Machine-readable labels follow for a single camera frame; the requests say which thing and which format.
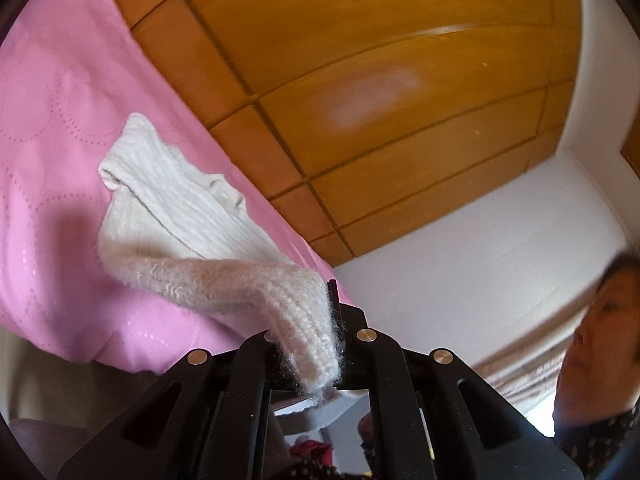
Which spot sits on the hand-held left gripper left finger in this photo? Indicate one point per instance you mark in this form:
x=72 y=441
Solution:
x=250 y=360

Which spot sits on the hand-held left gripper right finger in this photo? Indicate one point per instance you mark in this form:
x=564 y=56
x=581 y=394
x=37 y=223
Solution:
x=350 y=321

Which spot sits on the white knit sweater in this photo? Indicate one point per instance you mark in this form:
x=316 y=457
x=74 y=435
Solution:
x=175 y=210

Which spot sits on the red cloth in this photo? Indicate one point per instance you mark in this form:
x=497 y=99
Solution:
x=312 y=452

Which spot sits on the beige curtain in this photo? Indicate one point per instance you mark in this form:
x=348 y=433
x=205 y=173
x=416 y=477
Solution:
x=525 y=365

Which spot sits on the beige bed base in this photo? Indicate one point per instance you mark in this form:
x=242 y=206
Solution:
x=50 y=390

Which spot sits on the bright window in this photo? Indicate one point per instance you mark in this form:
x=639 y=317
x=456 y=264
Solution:
x=540 y=417

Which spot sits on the person's head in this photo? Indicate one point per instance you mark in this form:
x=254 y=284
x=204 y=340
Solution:
x=610 y=320

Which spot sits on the pink bed sheet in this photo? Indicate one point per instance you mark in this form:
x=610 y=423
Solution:
x=50 y=185

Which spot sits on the dark dotted top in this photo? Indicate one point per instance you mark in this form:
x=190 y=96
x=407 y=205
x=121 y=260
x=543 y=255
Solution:
x=600 y=445

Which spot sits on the wooden wardrobe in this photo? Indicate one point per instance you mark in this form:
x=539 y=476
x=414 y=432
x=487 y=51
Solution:
x=350 y=35

